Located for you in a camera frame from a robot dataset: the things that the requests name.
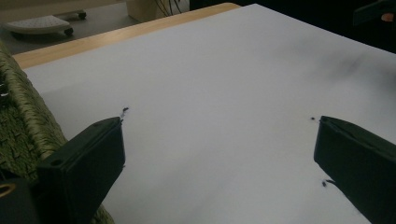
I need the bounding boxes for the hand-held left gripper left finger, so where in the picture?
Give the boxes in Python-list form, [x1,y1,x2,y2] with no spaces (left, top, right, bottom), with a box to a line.
[36,116,126,224]

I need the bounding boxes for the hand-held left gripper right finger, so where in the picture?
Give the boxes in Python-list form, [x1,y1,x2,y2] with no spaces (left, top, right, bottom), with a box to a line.
[313,115,396,224]

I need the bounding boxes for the white wheeled platform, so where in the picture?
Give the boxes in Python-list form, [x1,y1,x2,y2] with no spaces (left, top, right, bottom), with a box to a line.
[1,14,75,36]

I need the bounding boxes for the green woven basket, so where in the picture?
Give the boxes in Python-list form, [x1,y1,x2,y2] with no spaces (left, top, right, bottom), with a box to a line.
[0,40,115,224]

